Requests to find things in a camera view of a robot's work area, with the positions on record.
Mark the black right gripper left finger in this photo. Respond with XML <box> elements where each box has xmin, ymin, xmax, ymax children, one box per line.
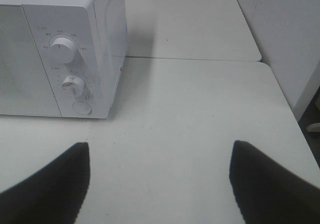
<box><xmin>0</xmin><ymin>142</ymin><xmax>90</xmax><ymax>224</ymax></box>

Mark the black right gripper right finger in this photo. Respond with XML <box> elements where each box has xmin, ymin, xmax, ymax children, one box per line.
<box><xmin>229</xmin><ymin>140</ymin><xmax>320</xmax><ymax>224</ymax></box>

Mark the round door release button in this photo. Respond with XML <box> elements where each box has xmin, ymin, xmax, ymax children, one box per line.
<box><xmin>72</xmin><ymin>102</ymin><xmax>92</xmax><ymax>115</ymax></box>

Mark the white microwave door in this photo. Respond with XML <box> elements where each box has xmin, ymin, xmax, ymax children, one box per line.
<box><xmin>0</xmin><ymin>5</ymin><xmax>61</xmax><ymax>117</ymax></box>

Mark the white timer knob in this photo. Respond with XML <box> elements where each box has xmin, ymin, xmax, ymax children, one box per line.
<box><xmin>62</xmin><ymin>75</ymin><xmax>86</xmax><ymax>97</ymax></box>

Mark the upper white power knob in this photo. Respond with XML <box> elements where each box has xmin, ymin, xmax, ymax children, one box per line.
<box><xmin>49</xmin><ymin>37</ymin><xmax>77</xmax><ymax>63</ymax></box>

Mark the white microwave oven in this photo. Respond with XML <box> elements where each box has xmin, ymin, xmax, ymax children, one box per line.
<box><xmin>0</xmin><ymin>0</ymin><xmax>128</xmax><ymax>119</ymax></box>

